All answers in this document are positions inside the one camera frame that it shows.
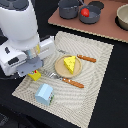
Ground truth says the cream bowl on stove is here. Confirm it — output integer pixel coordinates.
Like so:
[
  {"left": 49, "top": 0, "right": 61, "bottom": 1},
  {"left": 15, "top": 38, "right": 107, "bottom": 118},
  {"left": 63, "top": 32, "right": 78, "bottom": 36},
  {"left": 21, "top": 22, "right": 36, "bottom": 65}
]
[{"left": 117, "top": 4, "right": 128, "bottom": 30}]

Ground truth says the dark grey cooking pot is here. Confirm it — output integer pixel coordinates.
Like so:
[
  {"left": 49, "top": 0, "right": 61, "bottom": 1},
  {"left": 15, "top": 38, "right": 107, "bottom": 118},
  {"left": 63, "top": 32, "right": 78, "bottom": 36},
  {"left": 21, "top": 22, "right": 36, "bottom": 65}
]
[{"left": 58, "top": 0, "right": 79, "bottom": 19}]

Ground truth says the yellow butter box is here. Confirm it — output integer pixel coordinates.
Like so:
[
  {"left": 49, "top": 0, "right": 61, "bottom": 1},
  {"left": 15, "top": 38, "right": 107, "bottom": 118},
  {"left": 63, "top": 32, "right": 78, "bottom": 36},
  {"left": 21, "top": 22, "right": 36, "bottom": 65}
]
[{"left": 29, "top": 70, "right": 41, "bottom": 81}]

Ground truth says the wooden handled toy knife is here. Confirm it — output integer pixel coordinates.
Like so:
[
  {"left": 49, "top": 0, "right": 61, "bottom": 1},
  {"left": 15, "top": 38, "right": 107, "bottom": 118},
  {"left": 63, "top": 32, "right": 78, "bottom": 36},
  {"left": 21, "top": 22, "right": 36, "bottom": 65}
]
[{"left": 58, "top": 49, "right": 97, "bottom": 63}]

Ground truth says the yellow cheese wedge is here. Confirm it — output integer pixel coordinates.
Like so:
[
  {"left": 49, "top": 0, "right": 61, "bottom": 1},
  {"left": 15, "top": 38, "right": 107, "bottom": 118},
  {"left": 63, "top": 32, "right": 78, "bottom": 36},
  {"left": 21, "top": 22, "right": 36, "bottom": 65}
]
[{"left": 64, "top": 56, "right": 76, "bottom": 73}]

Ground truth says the round wooden plate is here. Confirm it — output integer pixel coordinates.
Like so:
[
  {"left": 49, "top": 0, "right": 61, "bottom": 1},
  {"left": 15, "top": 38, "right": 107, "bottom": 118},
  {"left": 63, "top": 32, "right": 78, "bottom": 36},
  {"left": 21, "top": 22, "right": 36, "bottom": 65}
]
[{"left": 55, "top": 55, "right": 82, "bottom": 78}]

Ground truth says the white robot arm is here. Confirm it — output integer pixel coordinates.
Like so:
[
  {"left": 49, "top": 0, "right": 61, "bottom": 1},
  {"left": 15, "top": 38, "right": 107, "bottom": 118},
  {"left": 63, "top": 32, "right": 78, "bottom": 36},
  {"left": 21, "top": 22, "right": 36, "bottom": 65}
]
[{"left": 0, "top": 0, "right": 55, "bottom": 78}]

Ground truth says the small grey frying pan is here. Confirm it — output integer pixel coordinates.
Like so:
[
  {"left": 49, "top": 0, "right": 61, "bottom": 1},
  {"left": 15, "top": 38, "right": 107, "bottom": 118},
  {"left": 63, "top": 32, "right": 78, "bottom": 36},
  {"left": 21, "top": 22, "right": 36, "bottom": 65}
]
[{"left": 79, "top": 1, "right": 104, "bottom": 24}]

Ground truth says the beige woven placemat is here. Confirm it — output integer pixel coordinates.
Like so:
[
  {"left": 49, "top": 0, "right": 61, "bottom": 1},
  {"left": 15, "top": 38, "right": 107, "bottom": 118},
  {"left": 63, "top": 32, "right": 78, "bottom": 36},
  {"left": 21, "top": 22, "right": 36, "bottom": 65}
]
[{"left": 12, "top": 31, "right": 113, "bottom": 128}]

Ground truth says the wooden handled toy fork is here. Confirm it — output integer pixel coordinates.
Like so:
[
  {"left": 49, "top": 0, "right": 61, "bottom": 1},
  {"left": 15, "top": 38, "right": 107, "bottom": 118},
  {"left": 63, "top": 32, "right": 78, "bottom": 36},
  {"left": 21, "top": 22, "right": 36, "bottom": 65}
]
[{"left": 43, "top": 70, "right": 84, "bottom": 88}]

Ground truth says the red toy tomato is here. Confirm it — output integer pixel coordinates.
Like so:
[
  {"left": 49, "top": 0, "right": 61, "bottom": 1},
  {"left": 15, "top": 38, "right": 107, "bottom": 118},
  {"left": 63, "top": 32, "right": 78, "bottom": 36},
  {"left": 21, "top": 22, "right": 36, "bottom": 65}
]
[{"left": 81, "top": 8, "right": 89, "bottom": 17}]

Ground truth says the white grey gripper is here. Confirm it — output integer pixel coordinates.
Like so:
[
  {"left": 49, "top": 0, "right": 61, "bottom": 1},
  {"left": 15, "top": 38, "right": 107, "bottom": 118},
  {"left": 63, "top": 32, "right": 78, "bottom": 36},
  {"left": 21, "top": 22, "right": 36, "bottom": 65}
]
[{"left": 0, "top": 36, "right": 55, "bottom": 77}]

